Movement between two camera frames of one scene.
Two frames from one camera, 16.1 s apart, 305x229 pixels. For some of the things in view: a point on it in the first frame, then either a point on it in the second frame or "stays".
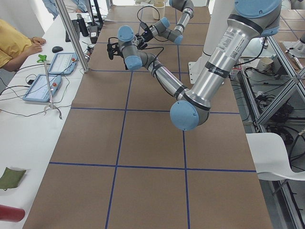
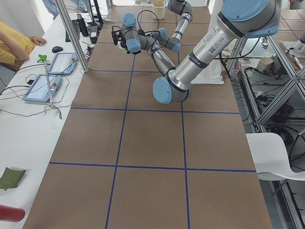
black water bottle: x=82 y=25 stays
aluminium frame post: x=84 y=63 stays
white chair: x=269 y=157 stays
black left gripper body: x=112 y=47 -> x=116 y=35
